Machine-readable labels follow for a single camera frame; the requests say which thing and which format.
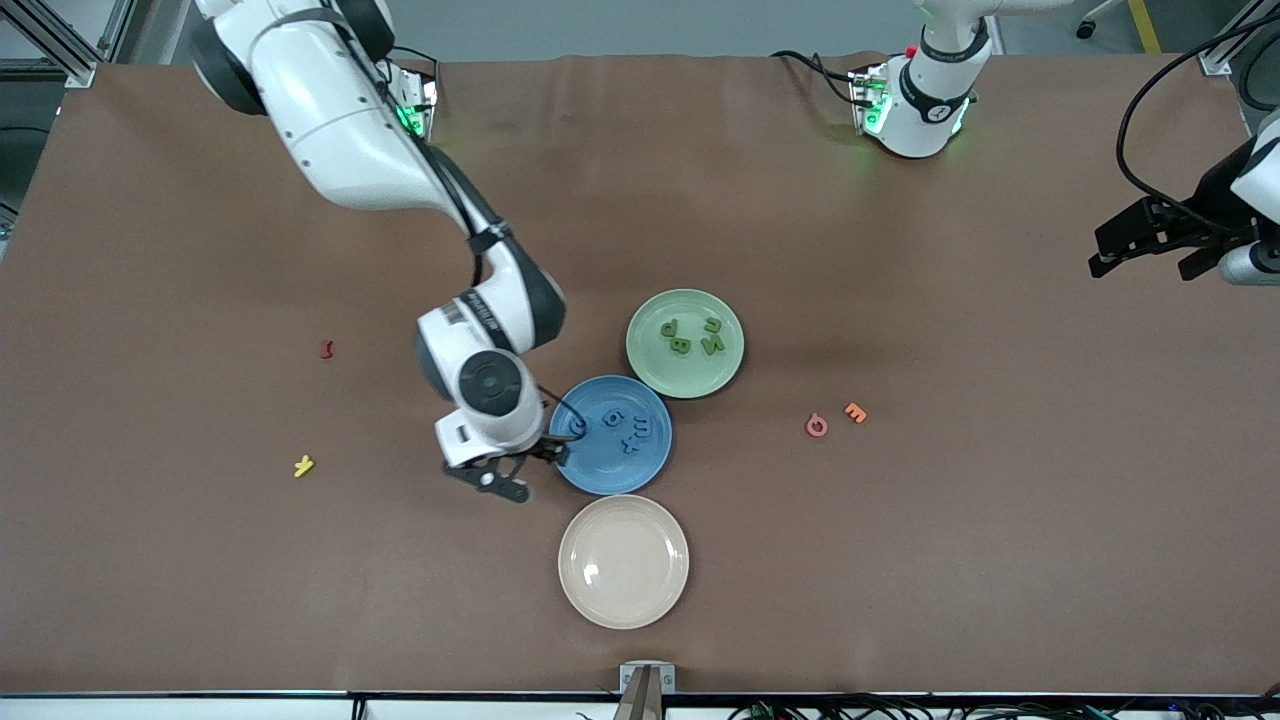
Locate white table edge rail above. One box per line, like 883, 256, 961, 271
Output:
0, 693, 1280, 720

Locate blue plate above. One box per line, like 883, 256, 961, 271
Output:
548, 375, 673, 496

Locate aluminium frame post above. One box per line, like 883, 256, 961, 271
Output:
0, 0, 101, 89
1198, 0, 1280, 77

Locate tangled black cable bundle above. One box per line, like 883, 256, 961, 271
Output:
725, 693, 1280, 720

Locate brown table cover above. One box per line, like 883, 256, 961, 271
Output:
0, 52, 1280, 696

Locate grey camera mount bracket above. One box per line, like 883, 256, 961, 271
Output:
619, 660, 677, 720

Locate green plate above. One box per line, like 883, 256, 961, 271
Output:
626, 289, 746, 400

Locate black chair caster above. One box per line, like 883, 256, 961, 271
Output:
1075, 0, 1121, 41

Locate beige plate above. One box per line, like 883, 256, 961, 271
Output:
558, 494, 691, 630

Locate black base cable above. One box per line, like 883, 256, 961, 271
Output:
770, 48, 863, 106

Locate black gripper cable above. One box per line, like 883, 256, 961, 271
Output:
330, 0, 591, 446
1118, 10, 1280, 236

